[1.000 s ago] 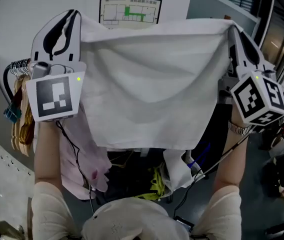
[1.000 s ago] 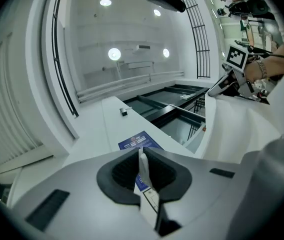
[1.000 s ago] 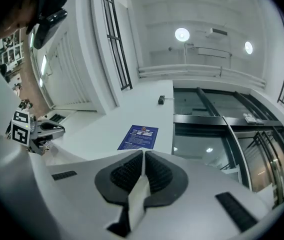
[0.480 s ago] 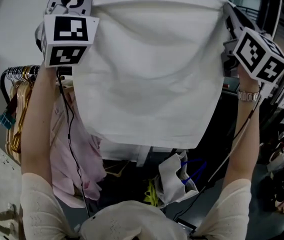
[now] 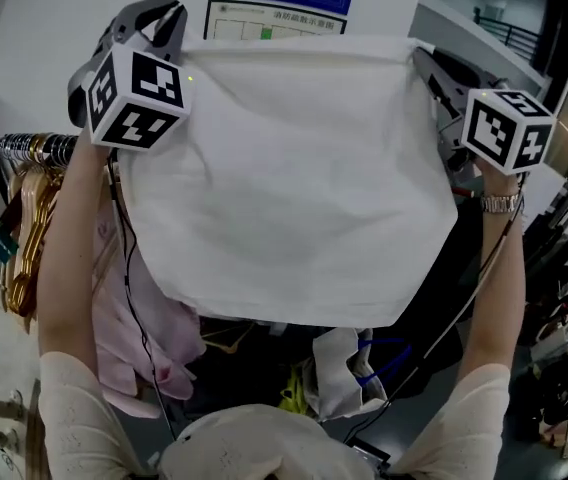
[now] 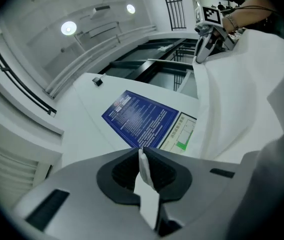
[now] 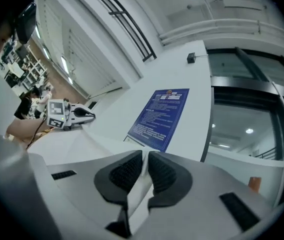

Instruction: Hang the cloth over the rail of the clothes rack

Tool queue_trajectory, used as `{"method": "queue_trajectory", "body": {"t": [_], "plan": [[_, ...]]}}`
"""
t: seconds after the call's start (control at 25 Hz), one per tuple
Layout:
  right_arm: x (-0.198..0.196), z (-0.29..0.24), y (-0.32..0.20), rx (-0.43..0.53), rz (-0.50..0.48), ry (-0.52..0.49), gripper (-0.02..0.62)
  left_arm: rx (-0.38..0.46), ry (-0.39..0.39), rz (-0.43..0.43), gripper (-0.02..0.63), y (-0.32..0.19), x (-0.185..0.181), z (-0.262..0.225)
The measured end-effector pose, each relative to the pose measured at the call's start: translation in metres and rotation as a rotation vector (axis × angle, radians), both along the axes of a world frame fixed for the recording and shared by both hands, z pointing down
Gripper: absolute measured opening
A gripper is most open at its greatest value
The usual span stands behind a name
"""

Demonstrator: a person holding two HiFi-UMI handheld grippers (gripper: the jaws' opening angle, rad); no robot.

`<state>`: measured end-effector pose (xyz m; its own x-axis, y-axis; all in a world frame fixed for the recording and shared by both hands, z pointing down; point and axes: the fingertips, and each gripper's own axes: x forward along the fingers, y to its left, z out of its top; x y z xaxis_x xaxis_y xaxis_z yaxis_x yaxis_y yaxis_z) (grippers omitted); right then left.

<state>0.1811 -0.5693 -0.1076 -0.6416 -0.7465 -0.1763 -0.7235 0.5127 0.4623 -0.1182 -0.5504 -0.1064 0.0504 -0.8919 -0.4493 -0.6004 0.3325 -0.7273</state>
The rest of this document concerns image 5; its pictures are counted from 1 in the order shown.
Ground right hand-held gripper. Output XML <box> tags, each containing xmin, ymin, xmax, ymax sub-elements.
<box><xmin>412</xmin><ymin>46</ymin><xmax>557</xmax><ymax>176</ymax></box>

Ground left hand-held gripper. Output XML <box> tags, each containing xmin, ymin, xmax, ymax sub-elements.
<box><xmin>67</xmin><ymin>0</ymin><xmax>198</xmax><ymax>152</ymax></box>

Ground black clothes rail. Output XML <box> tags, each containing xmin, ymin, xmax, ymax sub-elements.
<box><xmin>0</xmin><ymin>131</ymin><xmax>83</xmax><ymax>209</ymax></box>

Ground white cloth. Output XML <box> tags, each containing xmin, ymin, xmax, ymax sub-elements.
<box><xmin>113</xmin><ymin>34</ymin><xmax>461</xmax><ymax>330</ymax></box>

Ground person's left forearm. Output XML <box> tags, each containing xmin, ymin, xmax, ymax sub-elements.
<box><xmin>37</xmin><ymin>132</ymin><xmax>121</xmax><ymax>369</ymax></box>

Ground person's right forearm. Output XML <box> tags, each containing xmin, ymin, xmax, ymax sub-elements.
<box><xmin>456</xmin><ymin>160</ymin><xmax>529</xmax><ymax>387</ymax></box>

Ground black metal railing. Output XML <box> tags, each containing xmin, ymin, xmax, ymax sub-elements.
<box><xmin>472</xmin><ymin>5</ymin><xmax>549</xmax><ymax>72</ymax></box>

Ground silver wristwatch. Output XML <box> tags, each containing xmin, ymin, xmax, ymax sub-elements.
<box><xmin>479</xmin><ymin>191</ymin><xmax>524</xmax><ymax>215</ymax></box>

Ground bunch of beige clothes hangers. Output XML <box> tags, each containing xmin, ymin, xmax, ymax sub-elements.
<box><xmin>0</xmin><ymin>132</ymin><xmax>68</xmax><ymax>322</ymax></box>

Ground pink hanging garment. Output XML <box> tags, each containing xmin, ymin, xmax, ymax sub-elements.
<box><xmin>91</xmin><ymin>200</ymin><xmax>204</xmax><ymax>419</ymax></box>

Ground black duffel bag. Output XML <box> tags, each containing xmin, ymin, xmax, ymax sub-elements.
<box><xmin>183</xmin><ymin>315</ymin><xmax>325</xmax><ymax>412</ymax></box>

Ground black battery box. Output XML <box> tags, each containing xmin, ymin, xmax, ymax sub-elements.
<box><xmin>345</xmin><ymin>435</ymin><xmax>394</xmax><ymax>475</ymax></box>

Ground person's cream knit sweater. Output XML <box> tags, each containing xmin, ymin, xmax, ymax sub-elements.
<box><xmin>37</xmin><ymin>350</ymin><xmax>514</xmax><ymax>480</ymax></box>

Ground left hand-held gripper cable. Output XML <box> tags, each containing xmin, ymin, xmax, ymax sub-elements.
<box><xmin>105</xmin><ymin>150</ymin><xmax>179</xmax><ymax>444</ymax></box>

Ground blue bag straps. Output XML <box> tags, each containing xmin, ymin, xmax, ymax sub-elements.
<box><xmin>355</xmin><ymin>336</ymin><xmax>414</xmax><ymax>390</ymax></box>

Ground yellow-green strap bag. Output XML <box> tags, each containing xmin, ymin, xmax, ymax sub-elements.
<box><xmin>277</xmin><ymin>365</ymin><xmax>318</xmax><ymax>415</ymax></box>

